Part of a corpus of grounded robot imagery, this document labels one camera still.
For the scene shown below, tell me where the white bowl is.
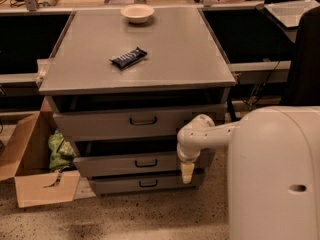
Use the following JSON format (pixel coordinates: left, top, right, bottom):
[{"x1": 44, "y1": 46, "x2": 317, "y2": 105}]
[{"x1": 121, "y1": 4, "x2": 154, "y2": 24}]

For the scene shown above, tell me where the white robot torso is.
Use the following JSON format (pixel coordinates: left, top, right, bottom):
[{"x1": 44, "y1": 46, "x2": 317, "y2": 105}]
[{"x1": 228, "y1": 107, "x2": 320, "y2": 240}]

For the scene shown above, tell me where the grey bottom drawer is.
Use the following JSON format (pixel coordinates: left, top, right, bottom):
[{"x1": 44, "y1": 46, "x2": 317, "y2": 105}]
[{"x1": 89, "y1": 169, "x2": 205, "y2": 196}]

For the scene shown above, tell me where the grey top drawer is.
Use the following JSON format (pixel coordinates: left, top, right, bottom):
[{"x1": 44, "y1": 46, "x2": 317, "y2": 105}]
[{"x1": 54, "y1": 105, "x2": 226, "y2": 142}]

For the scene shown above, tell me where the grey drawer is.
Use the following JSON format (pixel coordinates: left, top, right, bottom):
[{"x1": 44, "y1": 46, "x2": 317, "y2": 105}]
[
  {"x1": 89, "y1": 169, "x2": 205, "y2": 196},
  {"x1": 54, "y1": 105, "x2": 226, "y2": 142},
  {"x1": 74, "y1": 151, "x2": 180, "y2": 177}
]

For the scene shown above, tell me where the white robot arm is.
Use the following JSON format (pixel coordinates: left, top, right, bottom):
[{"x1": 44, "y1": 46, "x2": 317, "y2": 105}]
[{"x1": 177, "y1": 114, "x2": 238, "y2": 184}]

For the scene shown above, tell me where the green chip bag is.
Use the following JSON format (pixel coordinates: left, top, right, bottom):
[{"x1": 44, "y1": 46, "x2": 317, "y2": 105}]
[{"x1": 48, "y1": 131, "x2": 75, "y2": 171}]

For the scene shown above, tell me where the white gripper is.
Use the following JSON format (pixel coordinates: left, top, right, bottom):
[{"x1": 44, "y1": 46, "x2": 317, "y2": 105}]
[{"x1": 177, "y1": 144, "x2": 200, "y2": 184}]

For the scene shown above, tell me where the grey drawer cabinet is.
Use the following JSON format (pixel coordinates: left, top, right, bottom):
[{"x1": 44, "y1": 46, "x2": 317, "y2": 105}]
[{"x1": 38, "y1": 6, "x2": 237, "y2": 154}]

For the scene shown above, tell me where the open cardboard box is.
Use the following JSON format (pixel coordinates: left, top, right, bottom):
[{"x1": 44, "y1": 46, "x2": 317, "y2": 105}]
[{"x1": 0, "y1": 99, "x2": 80, "y2": 208}]

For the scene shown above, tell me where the blue snack bar wrapper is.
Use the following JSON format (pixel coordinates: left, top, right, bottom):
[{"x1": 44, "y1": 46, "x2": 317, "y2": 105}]
[{"x1": 110, "y1": 47, "x2": 147, "y2": 70}]

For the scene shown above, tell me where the black office chair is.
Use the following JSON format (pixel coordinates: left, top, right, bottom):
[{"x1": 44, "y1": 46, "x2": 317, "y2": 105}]
[{"x1": 280, "y1": 7, "x2": 320, "y2": 106}]

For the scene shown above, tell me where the hanging black cable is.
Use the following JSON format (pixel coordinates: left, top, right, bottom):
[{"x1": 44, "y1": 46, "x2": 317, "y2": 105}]
[{"x1": 241, "y1": 61, "x2": 281, "y2": 112}]

